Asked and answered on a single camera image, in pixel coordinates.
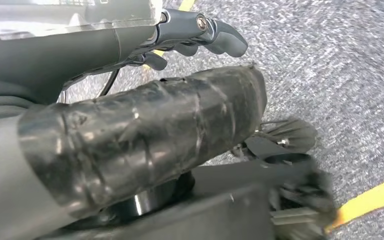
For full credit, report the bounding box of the dark grey robot body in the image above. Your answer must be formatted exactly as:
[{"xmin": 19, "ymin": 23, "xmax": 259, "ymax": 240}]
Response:
[{"xmin": 39, "ymin": 165, "xmax": 276, "ymax": 240}]

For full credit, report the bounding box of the yellow floor tape marking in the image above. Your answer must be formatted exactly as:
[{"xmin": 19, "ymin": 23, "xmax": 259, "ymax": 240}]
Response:
[{"xmin": 142, "ymin": 0, "xmax": 384, "ymax": 233}]

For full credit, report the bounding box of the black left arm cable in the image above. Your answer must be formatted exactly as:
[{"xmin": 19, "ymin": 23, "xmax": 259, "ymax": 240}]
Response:
[{"xmin": 97, "ymin": 68, "xmax": 121, "ymax": 99}]

